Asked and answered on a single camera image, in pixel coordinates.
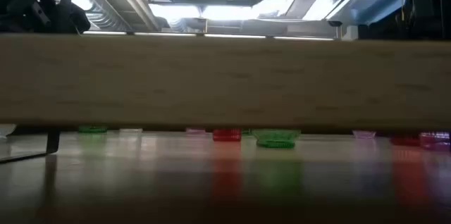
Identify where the red ribbed glass vase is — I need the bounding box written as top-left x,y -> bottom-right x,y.
390,135 -> 421,147
212,128 -> 243,143

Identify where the green faceted glass vase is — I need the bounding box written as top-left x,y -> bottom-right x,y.
251,129 -> 302,149

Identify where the clear textured glass vase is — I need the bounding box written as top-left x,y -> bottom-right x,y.
118,127 -> 144,135

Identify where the green ribbed round glass vase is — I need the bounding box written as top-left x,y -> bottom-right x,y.
78,125 -> 109,135

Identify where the pink diamond-cut glass vase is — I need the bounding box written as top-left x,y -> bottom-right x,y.
352,130 -> 377,139

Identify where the pink ribbed bottle vase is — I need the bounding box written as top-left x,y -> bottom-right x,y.
419,131 -> 451,152

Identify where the light wooden shelf board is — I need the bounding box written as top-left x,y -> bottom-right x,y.
0,33 -> 451,130

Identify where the black metal shelf leg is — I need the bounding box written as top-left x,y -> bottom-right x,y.
0,130 -> 61,164

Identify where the white ceiling light strip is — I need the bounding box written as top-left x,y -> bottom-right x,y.
82,30 -> 128,36
133,32 -> 197,37
204,33 -> 267,39
273,35 -> 335,42

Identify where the small white box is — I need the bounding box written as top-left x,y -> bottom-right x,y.
341,25 -> 359,41

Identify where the black aluminium table frame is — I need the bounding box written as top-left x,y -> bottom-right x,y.
13,126 -> 451,137

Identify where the silver corrugated ceiling duct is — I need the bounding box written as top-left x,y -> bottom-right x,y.
70,0 -> 161,32

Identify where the silver angled duct hood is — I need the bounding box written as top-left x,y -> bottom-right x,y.
285,0 -> 406,27

